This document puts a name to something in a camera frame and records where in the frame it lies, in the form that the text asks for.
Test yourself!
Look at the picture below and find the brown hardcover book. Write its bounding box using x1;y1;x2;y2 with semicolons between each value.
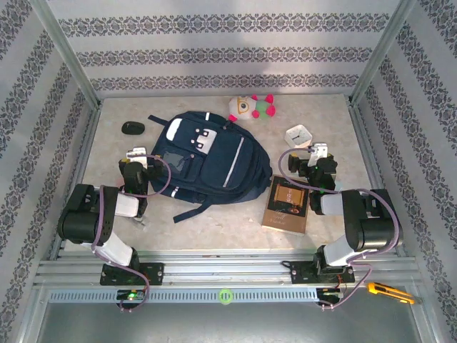
261;174;311;237

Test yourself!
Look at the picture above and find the navy blue backpack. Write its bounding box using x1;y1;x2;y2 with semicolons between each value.
147;110;271;224

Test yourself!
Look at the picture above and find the white square alarm clock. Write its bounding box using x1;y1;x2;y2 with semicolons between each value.
284;124;313;149

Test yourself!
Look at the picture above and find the black computer mouse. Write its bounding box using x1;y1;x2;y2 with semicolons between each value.
121;121;146;136

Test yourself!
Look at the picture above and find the white plush toy with glasses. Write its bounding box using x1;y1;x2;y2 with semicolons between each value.
228;94;278;123

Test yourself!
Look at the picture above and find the left circuit board with LED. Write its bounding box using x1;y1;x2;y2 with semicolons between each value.
116;289;146;302

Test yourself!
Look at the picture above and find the yellow utility knife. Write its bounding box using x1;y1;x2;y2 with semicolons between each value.
367;282;417;305

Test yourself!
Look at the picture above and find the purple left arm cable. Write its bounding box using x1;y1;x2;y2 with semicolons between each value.
91;153;172;314

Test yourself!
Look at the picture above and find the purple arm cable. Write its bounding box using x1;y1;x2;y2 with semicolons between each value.
278;148;400;311
91;153;172;314

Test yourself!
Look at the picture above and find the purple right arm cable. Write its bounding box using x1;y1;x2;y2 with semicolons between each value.
278;148;400;311

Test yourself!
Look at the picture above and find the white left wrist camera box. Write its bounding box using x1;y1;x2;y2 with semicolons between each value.
125;145;148;167

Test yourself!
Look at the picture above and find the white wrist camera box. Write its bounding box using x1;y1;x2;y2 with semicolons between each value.
309;142;329;160
125;145;148;167

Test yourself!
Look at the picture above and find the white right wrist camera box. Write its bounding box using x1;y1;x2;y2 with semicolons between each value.
309;142;329;160

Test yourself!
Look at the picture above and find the aluminium right side rail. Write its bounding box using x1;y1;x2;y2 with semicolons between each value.
348;103;408;257

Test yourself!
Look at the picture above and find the aluminium left side rail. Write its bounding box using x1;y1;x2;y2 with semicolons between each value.
48;105;103;260

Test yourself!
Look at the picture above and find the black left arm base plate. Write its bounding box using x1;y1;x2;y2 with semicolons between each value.
99;262;165;287

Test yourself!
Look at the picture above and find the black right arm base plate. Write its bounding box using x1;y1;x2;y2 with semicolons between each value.
291;260;356;286

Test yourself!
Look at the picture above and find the right circuit board with wires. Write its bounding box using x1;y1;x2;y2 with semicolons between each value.
316;287;346;299

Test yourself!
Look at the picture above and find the aluminium mounting rail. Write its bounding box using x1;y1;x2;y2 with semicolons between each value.
34;249;424;287

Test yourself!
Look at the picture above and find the aluminium right frame post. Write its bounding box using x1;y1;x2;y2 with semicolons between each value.
348;0;419;106

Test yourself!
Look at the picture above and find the aluminium frame post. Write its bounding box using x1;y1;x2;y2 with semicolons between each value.
348;0;419;106
30;0;103;108

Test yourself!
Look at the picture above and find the grey slotted cable duct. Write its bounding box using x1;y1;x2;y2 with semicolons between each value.
48;288;318;304

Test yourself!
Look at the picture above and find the aluminium left frame post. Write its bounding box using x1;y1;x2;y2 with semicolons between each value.
30;0;103;108

